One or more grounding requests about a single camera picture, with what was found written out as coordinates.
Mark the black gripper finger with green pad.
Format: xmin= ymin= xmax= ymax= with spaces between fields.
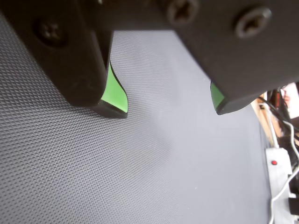
xmin=0 ymin=0 xmax=128 ymax=119
xmin=163 ymin=0 xmax=299 ymax=115

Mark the large grey textured mat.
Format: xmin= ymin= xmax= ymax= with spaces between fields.
xmin=0 ymin=10 xmax=276 ymax=224

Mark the black plug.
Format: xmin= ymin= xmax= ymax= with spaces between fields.
xmin=288 ymin=197 xmax=299 ymax=216

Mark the white power strip red switch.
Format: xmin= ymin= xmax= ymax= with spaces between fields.
xmin=265 ymin=147 xmax=299 ymax=224

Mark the thin white cable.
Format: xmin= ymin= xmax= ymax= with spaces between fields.
xmin=268 ymin=120 xmax=299 ymax=224

